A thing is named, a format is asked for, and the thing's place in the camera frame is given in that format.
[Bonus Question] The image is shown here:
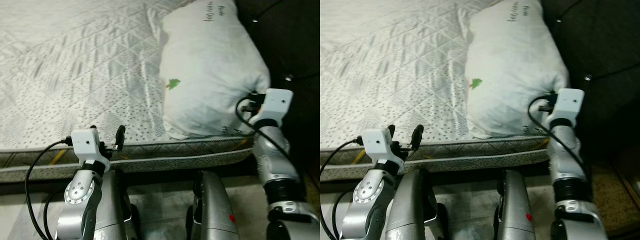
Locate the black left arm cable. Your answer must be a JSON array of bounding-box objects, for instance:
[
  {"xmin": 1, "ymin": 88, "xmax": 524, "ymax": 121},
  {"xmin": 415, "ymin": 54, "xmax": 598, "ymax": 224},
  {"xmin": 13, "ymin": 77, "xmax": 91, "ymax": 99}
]
[
  {"xmin": 320, "ymin": 140, "xmax": 363, "ymax": 240},
  {"xmin": 44, "ymin": 187, "xmax": 71, "ymax": 240},
  {"xmin": 25, "ymin": 140, "xmax": 76, "ymax": 240},
  {"xmin": 330, "ymin": 187, "xmax": 351, "ymax": 240}
]

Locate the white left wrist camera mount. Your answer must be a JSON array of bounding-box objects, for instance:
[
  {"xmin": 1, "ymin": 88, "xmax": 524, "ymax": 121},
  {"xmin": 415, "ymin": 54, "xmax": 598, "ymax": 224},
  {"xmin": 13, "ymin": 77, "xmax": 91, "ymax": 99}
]
[
  {"xmin": 71, "ymin": 127, "xmax": 112, "ymax": 168},
  {"xmin": 360, "ymin": 128, "xmax": 405, "ymax": 167}
]

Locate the beige quilted mattress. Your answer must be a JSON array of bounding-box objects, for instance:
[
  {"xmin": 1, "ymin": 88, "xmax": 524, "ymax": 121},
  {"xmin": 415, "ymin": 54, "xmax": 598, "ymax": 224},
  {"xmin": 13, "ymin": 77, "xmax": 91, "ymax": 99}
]
[
  {"xmin": 320, "ymin": 0, "xmax": 563, "ymax": 182},
  {"xmin": 0, "ymin": 0, "xmax": 261, "ymax": 183}
]

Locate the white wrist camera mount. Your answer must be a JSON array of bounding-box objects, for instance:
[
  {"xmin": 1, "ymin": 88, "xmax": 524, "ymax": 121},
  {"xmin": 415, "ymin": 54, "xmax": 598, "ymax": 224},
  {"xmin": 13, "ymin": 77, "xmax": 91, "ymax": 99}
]
[
  {"xmin": 360, "ymin": 128, "xmax": 405, "ymax": 167},
  {"xmin": 260, "ymin": 89, "xmax": 294, "ymax": 123},
  {"xmin": 71, "ymin": 127, "xmax": 112, "ymax": 168},
  {"xmin": 555, "ymin": 88, "xmax": 586, "ymax": 123}
]

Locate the dark tufted headboard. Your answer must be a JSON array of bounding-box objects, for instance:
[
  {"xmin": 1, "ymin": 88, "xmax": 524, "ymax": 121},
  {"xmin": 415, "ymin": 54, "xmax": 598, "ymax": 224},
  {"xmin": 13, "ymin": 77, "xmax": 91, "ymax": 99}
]
[
  {"xmin": 540, "ymin": 0, "xmax": 640, "ymax": 166},
  {"xmin": 235, "ymin": 0, "xmax": 321, "ymax": 166}
]

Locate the brown floor mat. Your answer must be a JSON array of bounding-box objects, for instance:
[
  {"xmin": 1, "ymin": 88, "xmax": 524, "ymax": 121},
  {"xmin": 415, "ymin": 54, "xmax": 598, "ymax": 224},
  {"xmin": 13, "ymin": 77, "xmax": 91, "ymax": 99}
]
[
  {"xmin": 585, "ymin": 160, "xmax": 640, "ymax": 236},
  {"xmin": 300, "ymin": 170, "xmax": 321, "ymax": 201}
]

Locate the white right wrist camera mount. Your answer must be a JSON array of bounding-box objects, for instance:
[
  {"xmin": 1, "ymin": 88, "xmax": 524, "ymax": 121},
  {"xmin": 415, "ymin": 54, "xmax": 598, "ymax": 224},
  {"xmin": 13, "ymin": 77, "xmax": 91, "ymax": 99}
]
[
  {"xmin": 260, "ymin": 89, "xmax": 294, "ymax": 123},
  {"xmin": 555, "ymin": 88, "xmax": 586, "ymax": 123}
]

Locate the white pillow with green tree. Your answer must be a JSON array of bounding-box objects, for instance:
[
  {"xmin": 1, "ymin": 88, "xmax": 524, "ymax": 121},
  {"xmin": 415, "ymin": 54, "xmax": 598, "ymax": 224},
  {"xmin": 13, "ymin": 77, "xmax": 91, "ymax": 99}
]
[
  {"xmin": 159, "ymin": 0, "xmax": 272, "ymax": 141},
  {"xmin": 465, "ymin": 0, "xmax": 571, "ymax": 140}
]

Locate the silver robot left leg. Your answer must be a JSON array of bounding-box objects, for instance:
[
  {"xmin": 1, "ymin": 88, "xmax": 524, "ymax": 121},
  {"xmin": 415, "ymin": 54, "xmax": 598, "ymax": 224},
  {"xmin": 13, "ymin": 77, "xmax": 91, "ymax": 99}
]
[
  {"xmin": 92, "ymin": 170, "xmax": 133, "ymax": 240},
  {"xmin": 385, "ymin": 169, "xmax": 438, "ymax": 240}
]

